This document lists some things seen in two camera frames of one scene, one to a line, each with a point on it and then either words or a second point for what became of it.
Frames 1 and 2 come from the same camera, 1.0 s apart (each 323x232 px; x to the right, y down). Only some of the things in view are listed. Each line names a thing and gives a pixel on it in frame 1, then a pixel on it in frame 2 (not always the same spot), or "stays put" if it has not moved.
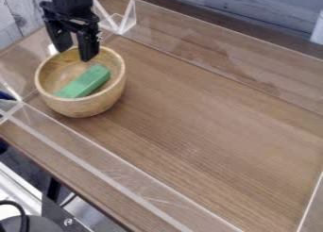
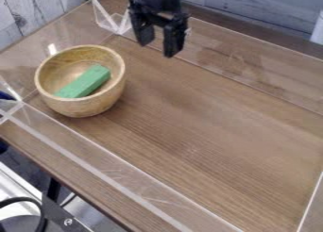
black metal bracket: x=54 y=212 stays put
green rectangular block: x=90 y=80 stays put
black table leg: x=54 y=190 stays put
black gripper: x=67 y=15 -> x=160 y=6
